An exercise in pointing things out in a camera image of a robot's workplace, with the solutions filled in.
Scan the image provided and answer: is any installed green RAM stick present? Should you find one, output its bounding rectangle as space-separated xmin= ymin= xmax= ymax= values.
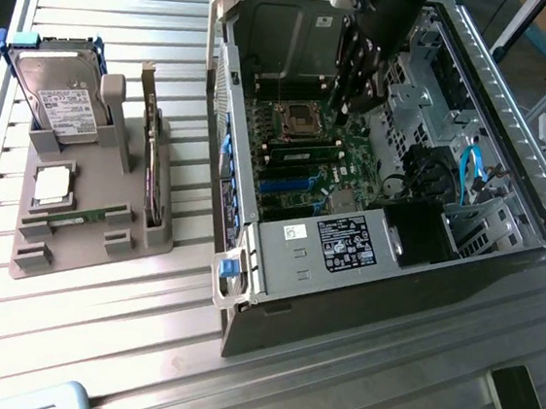
xmin=269 ymin=139 xmax=340 ymax=169

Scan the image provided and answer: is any light blue box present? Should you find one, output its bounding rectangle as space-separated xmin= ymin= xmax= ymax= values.
xmin=0 ymin=372 xmax=95 ymax=409

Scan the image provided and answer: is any hard disk in blue carrier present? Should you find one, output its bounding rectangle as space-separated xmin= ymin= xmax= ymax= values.
xmin=0 ymin=26 xmax=113 ymax=150

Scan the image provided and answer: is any silver CPU chip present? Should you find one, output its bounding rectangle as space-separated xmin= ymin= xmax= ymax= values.
xmin=31 ymin=163 xmax=75 ymax=210

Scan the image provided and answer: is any graphics card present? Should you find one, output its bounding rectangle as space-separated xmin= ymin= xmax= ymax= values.
xmin=123 ymin=60 xmax=183 ymax=229

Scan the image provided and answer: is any green motherboard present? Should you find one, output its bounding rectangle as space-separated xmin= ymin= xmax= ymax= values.
xmin=231 ymin=92 xmax=397 ymax=233

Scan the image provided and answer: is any grey parts rack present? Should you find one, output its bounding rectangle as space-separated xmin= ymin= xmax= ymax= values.
xmin=7 ymin=63 xmax=192 ymax=298

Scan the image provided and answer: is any blue expansion slot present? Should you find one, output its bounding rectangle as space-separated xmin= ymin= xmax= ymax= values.
xmin=257 ymin=172 xmax=317 ymax=200

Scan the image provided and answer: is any blue case latch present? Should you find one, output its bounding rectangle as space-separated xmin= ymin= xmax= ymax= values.
xmin=216 ymin=255 xmax=241 ymax=281

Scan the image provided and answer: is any CPU socket with metal frame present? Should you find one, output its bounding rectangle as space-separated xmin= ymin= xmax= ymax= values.
xmin=268 ymin=98 xmax=323 ymax=148

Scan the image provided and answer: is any blue SATA wire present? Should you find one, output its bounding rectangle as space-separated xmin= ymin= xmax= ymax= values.
xmin=454 ymin=144 xmax=491 ymax=209

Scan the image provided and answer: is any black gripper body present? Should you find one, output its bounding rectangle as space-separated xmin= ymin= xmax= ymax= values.
xmin=350 ymin=0 xmax=426 ymax=67

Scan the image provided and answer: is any small white sticker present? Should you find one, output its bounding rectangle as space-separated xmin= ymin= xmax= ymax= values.
xmin=282 ymin=222 xmax=309 ymax=243

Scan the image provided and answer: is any open black PC case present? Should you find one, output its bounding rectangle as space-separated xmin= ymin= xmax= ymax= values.
xmin=172 ymin=0 xmax=546 ymax=392

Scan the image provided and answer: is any grey power supply unit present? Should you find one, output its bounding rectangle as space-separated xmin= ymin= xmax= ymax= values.
xmin=242 ymin=196 xmax=403 ymax=312

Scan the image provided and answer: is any black wire bundle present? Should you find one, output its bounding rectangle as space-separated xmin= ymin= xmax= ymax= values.
xmin=379 ymin=141 xmax=466 ymax=211

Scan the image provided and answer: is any silver metal disk bay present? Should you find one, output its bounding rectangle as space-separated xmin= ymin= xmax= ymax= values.
xmin=379 ymin=23 xmax=496 ymax=157

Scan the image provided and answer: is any black power supply label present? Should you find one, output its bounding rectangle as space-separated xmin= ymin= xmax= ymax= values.
xmin=311 ymin=210 xmax=383 ymax=278

